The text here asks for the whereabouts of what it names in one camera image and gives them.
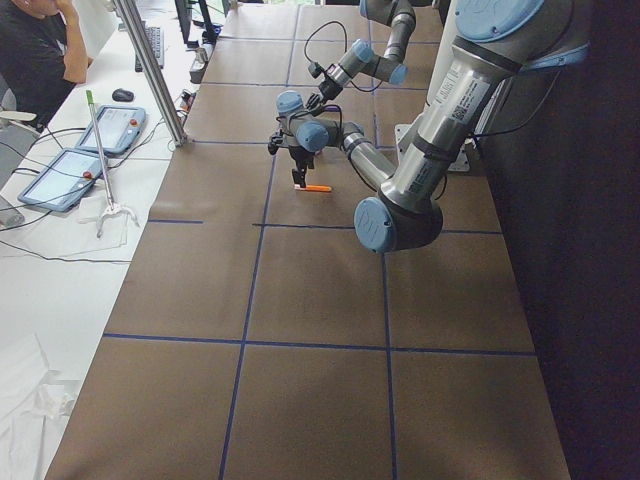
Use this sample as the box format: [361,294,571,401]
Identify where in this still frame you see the black keyboard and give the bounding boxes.
[144,26,165,69]

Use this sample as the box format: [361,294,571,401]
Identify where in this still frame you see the seated person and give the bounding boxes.
[1,0,93,131]

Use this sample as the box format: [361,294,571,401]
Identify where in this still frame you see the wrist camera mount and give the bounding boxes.
[307,62,335,80]
[267,131,288,155]

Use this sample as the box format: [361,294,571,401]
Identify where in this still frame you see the aluminium frame post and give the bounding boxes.
[113,0,187,147]

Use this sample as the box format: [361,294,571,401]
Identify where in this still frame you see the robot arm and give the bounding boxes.
[306,1,416,111]
[268,1,592,253]

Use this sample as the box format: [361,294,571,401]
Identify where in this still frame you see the upper teach pendant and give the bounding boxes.
[96,105,146,156]

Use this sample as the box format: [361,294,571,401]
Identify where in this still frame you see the lower teach pendant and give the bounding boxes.
[18,148,102,212]

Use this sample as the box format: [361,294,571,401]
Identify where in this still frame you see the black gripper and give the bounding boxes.
[289,147,314,188]
[306,79,341,111]

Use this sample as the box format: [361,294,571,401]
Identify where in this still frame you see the reacher grabber stick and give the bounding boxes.
[85,89,139,239]

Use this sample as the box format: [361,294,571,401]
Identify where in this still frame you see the orange highlighter pen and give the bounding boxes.
[294,185,333,193]

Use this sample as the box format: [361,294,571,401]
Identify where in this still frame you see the black computer mouse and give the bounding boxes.
[111,88,135,103]

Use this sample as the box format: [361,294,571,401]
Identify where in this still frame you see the teach pendant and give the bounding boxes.
[18,148,102,212]
[96,105,146,156]

